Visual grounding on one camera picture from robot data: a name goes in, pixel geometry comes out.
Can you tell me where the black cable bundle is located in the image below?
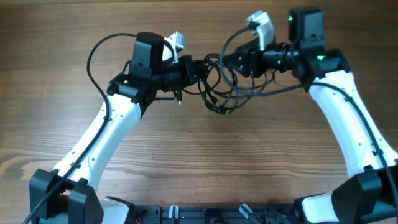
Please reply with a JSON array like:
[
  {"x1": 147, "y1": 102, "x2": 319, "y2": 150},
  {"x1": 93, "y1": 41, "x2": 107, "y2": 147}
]
[{"x1": 175, "y1": 52, "x2": 277, "y2": 116}]

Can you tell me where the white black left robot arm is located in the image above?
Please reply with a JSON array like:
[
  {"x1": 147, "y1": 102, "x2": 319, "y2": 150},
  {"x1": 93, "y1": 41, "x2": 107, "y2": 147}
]
[{"x1": 25, "y1": 32, "x2": 201, "y2": 223}]

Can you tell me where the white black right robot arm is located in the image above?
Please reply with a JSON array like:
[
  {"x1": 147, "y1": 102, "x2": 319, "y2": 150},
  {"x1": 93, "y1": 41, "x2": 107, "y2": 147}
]
[{"x1": 220, "y1": 6, "x2": 397, "y2": 223}]

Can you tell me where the black right camera cable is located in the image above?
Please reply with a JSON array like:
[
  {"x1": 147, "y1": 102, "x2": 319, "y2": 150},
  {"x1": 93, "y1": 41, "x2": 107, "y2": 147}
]
[{"x1": 219, "y1": 26, "x2": 398, "y2": 212}]

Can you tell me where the black camera cable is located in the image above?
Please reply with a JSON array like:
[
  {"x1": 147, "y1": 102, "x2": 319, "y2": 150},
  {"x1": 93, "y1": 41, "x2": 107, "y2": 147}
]
[
  {"x1": 21, "y1": 32, "x2": 138, "y2": 224},
  {"x1": 219, "y1": 26, "x2": 398, "y2": 212}
]

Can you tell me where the black left camera cable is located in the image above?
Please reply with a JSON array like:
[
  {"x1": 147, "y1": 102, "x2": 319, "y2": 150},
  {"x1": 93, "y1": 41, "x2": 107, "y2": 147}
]
[{"x1": 21, "y1": 32, "x2": 138, "y2": 224}]

